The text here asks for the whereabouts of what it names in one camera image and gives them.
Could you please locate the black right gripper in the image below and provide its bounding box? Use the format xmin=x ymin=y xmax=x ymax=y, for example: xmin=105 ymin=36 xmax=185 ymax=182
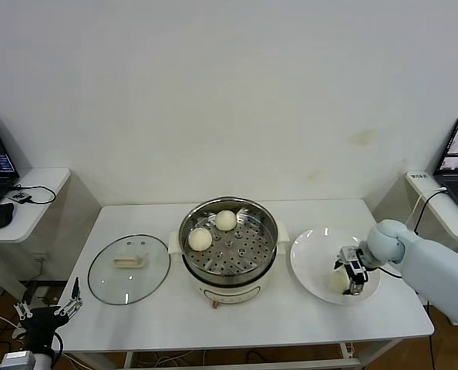
xmin=332 ymin=258 xmax=365 ymax=297

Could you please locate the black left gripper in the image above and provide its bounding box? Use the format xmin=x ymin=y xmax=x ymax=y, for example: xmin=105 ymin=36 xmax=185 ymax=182
xmin=13 ymin=277 xmax=84 ymax=350

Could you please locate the white steamed baozi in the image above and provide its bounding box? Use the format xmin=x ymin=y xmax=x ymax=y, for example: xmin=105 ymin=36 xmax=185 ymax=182
xmin=187 ymin=227 xmax=214 ymax=252
xmin=323 ymin=271 xmax=349 ymax=296
xmin=214 ymin=210 xmax=237 ymax=232

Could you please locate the glass lid cream handle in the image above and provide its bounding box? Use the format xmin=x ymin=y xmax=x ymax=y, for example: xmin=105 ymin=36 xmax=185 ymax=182
xmin=87 ymin=234 xmax=172 ymax=306

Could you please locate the perforated steel steamer basket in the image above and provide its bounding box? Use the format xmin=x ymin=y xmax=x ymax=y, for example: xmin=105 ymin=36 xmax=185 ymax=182
xmin=177 ymin=196 xmax=280 ymax=279

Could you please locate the round white plate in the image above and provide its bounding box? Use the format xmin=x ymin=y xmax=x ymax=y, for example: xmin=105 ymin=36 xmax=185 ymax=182
xmin=289 ymin=227 xmax=382 ymax=306

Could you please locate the black computer mouse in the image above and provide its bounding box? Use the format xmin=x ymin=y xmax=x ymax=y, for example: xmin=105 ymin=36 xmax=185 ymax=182
xmin=0 ymin=202 xmax=15 ymax=230

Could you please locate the cream electric cooking pot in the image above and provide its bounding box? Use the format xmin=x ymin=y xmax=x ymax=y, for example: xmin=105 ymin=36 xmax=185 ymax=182
xmin=168 ymin=227 xmax=291 ymax=309

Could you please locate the white side table with mouse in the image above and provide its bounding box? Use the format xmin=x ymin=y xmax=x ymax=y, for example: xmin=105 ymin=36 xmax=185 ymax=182
xmin=0 ymin=167 xmax=72 ymax=321

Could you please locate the white side table with label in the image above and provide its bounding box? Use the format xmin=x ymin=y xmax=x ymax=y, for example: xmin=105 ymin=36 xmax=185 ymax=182
xmin=404 ymin=171 xmax=458 ymax=327

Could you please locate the right black laptop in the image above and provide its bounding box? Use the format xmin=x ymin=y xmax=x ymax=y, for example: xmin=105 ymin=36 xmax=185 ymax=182
xmin=432 ymin=116 xmax=458 ymax=223

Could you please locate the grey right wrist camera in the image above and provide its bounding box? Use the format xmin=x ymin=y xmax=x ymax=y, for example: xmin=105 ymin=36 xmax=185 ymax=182
xmin=338 ymin=246 xmax=369 ymax=284

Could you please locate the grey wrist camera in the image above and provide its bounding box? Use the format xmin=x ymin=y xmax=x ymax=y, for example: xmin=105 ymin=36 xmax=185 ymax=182
xmin=338 ymin=246 xmax=369 ymax=284
xmin=0 ymin=350 xmax=36 ymax=370

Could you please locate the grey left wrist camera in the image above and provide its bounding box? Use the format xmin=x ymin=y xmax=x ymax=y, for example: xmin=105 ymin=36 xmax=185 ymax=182
xmin=0 ymin=350 xmax=36 ymax=370

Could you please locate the white laptop cable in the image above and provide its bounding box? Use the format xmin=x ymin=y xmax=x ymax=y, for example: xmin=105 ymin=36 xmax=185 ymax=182
xmin=406 ymin=187 xmax=449 ymax=232

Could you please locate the white main table frame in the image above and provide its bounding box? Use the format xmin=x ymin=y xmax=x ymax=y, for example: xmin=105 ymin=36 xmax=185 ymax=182
xmin=123 ymin=341 xmax=403 ymax=370

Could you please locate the black usb hub cable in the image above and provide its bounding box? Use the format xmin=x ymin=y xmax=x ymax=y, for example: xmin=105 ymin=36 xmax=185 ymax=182
xmin=8 ymin=184 xmax=57 ymax=205

